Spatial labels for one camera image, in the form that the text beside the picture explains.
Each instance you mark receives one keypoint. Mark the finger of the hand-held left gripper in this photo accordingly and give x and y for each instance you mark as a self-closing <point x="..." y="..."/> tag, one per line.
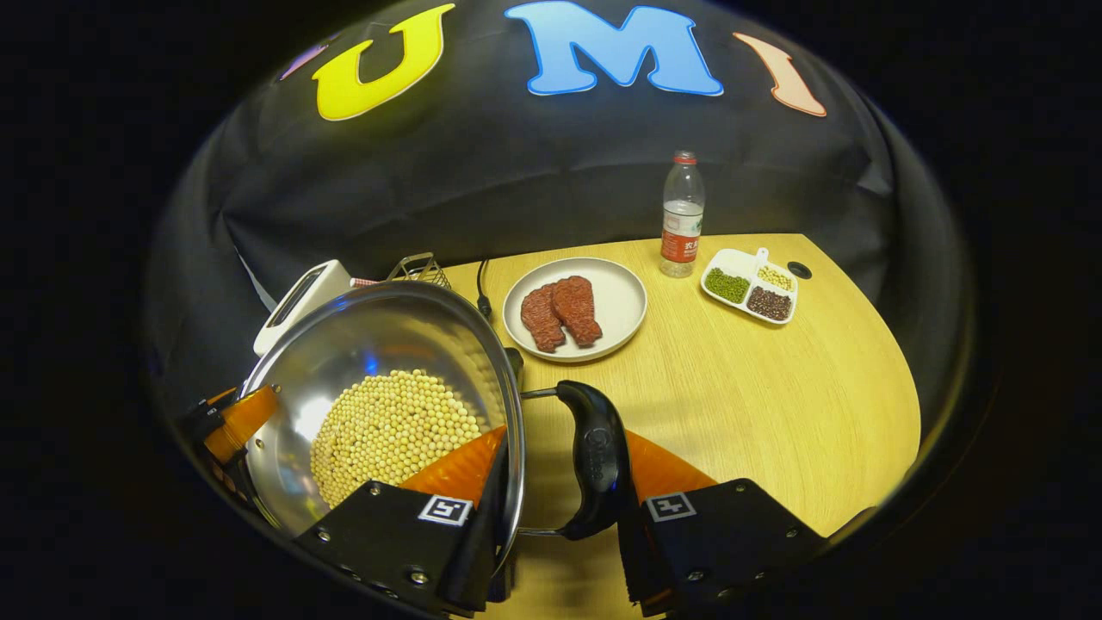
<point x="245" y="418"/>

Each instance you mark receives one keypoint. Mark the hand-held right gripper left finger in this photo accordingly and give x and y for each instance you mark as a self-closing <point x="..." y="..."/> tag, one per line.
<point x="482" y="551"/>

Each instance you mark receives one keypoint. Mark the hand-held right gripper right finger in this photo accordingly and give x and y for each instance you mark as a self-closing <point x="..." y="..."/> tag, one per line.
<point x="633" y="551"/>

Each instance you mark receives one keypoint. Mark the stainless steel pot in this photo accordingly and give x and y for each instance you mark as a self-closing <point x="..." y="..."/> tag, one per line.
<point x="370" y="336"/>

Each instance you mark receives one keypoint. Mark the white toaster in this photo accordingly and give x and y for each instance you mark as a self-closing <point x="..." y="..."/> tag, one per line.
<point x="297" y="301"/>

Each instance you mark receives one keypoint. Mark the pile of soybeans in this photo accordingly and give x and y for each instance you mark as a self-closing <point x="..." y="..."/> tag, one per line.
<point x="387" y="430"/>

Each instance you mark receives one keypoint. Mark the red meat steak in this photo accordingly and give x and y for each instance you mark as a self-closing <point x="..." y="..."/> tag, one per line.
<point x="541" y="320"/>
<point x="578" y="310"/>

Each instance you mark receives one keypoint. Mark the round white plate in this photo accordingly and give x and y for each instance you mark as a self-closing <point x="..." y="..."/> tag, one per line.
<point x="620" y="301"/>

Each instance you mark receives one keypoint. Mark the pile of green beans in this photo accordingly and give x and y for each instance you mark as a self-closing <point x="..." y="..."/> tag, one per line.
<point x="727" y="285"/>

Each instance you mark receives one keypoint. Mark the pile of dark red beans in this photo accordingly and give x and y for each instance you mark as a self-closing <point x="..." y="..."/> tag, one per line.
<point x="769" y="303"/>

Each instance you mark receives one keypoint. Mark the small pile of yellow beans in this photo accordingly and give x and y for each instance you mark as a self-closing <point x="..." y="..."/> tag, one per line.
<point x="776" y="277"/>

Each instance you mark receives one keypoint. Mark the white divided dish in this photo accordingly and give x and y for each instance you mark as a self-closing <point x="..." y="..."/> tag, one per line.
<point x="732" y="258"/>

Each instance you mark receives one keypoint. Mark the clear plastic water bottle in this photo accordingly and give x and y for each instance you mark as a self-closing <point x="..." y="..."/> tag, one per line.
<point x="682" y="224"/>

